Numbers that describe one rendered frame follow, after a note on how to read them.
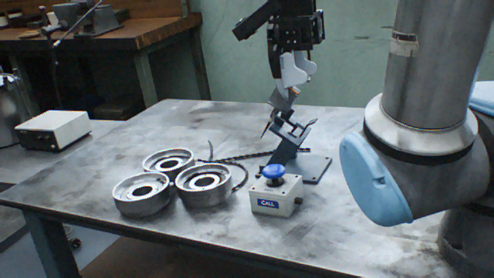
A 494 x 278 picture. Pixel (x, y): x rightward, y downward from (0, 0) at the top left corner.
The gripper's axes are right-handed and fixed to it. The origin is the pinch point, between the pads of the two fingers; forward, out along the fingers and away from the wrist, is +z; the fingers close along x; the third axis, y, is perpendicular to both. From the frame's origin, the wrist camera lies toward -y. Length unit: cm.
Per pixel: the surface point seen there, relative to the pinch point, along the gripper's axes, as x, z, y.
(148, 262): -8, 41, -37
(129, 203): -23.8, 12.7, -22.1
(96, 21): 107, 4, -143
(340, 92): 149, 55, -35
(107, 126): 39, 28, -86
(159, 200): -20.3, 13.7, -18.3
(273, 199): -17.0, 12.8, 2.9
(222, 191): -15.1, 13.7, -8.0
